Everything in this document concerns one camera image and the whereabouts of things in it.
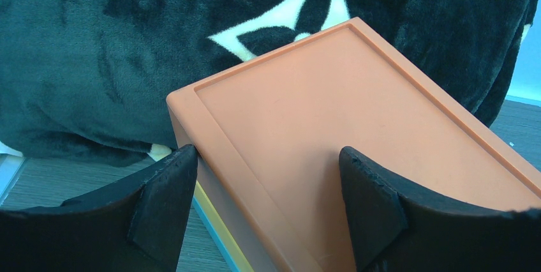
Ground black floral plush pillow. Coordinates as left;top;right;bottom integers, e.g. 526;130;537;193
1;0;538;167

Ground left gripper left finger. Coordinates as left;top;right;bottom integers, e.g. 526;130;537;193
1;145;198;271

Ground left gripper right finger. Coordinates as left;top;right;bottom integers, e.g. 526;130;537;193
339;146;540;271

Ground orange drawer organizer box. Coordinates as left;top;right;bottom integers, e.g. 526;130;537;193
167;18;540;271

